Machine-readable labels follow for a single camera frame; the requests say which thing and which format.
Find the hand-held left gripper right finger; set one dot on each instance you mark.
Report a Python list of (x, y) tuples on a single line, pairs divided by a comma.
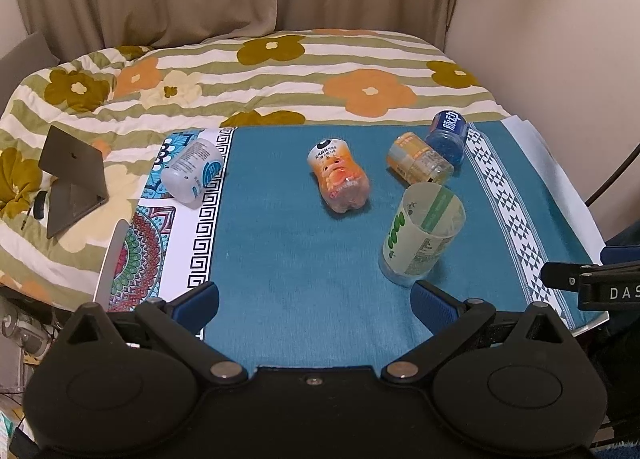
[(434, 305)]

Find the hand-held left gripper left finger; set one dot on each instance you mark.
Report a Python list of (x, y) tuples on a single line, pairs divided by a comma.
[(199, 303)]

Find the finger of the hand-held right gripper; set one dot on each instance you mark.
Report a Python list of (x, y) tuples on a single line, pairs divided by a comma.
[(562, 275), (620, 255)]

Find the green label clear bottle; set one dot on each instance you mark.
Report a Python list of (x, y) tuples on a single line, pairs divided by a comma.
[(417, 244)]

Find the mandala patterned cloth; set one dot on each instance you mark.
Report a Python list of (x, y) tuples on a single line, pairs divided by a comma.
[(150, 249)]

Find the white sheet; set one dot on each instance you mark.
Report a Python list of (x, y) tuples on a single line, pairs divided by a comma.
[(560, 179)]

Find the silver metal panel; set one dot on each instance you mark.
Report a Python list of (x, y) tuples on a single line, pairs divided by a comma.
[(111, 264)]

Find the teal cloth mat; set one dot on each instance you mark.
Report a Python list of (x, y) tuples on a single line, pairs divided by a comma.
[(300, 264)]

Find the white plastic bottle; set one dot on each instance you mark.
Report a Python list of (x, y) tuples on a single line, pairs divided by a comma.
[(192, 174)]

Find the yellow label plastic bottle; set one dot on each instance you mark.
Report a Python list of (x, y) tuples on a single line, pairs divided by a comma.
[(417, 159)]

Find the orange label plastic bottle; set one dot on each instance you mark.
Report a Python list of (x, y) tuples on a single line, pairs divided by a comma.
[(339, 174)]

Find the blue label plastic bottle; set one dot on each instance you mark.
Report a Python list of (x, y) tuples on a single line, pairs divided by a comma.
[(447, 136)]

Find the dark grey tablet stand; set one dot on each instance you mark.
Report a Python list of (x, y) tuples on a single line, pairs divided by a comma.
[(72, 174)]

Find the small black device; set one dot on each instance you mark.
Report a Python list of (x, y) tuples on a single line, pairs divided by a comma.
[(39, 205)]

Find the floral striped blanket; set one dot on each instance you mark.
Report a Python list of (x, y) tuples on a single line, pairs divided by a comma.
[(280, 84)]

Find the grey pillow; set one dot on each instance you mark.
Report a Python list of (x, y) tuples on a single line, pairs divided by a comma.
[(25, 61)]

